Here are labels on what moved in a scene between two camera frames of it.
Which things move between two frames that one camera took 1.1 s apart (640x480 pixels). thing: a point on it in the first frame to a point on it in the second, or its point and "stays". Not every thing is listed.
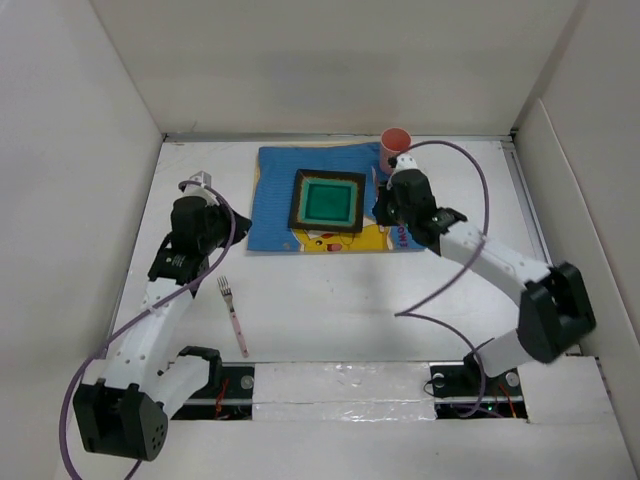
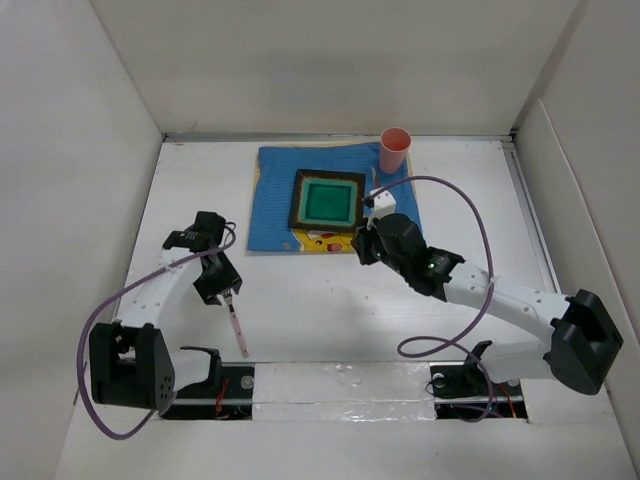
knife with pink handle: x=375 y=184 stays
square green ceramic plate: x=328 y=200 stays
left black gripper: x=221 y=211 to x=229 y=280
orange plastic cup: x=393 y=141 stays
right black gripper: x=382 y=217 to x=361 y=242
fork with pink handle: x=226 y=290 stays
